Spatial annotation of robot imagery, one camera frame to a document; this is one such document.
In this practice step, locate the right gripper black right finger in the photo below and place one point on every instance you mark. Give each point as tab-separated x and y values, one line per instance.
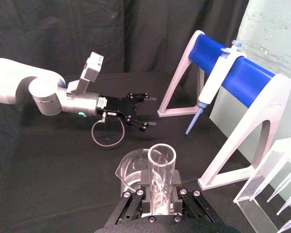
196	206

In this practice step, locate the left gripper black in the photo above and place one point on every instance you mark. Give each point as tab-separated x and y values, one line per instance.
118	106

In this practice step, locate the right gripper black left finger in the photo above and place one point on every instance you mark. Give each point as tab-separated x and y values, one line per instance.
129	206

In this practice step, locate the clear glass cylinder tube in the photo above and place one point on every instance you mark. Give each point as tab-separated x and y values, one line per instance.
160	174

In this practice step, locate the clear glass beaker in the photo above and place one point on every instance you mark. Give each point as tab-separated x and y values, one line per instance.
132	170

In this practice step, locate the clear acrylic rack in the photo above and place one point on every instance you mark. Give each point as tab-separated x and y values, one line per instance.
259	174

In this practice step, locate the white pipette with blue tip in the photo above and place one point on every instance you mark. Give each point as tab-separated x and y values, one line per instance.
212	87

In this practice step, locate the black table cloth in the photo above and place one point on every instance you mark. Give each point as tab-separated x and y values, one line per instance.
51	170

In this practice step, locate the white stand with blue bar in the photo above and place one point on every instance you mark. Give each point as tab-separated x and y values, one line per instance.
247	80

